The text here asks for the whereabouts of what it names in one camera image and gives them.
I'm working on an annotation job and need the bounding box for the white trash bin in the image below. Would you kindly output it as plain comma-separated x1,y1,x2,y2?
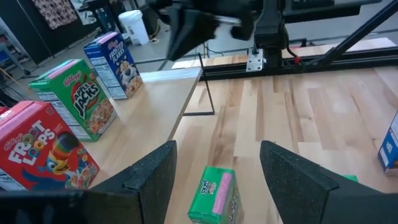
118,9,150,46

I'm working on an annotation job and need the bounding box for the blue Frosted Flakes cereal box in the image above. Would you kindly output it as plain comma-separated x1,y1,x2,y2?
377,111,398,177
83,30,144,101

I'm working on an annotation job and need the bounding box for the black operator desk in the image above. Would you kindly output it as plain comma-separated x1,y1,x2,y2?
281,0,383,24

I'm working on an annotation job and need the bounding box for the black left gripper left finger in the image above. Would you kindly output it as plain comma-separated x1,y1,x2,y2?
0,140,178,224

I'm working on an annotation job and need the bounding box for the brown patterned hanging cloth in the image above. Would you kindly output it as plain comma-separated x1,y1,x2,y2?
30,0,78,30

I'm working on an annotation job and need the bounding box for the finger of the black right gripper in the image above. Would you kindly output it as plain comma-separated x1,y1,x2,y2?
231,16,256,42
165,5,219,62

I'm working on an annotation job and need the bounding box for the black partition panel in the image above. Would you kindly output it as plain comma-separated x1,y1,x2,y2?
0,0,103,65

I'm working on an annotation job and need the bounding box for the silver corner bracket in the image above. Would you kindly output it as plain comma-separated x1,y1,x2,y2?
245,48,265,73

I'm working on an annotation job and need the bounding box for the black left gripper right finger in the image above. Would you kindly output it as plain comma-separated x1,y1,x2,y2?
259,140,398,224

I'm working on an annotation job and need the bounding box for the black aluminium table frame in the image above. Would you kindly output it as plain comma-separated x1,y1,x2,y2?
198,0,398,82

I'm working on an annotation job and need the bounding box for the white floral hanging cloth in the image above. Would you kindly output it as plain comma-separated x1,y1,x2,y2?
70,0,98,26

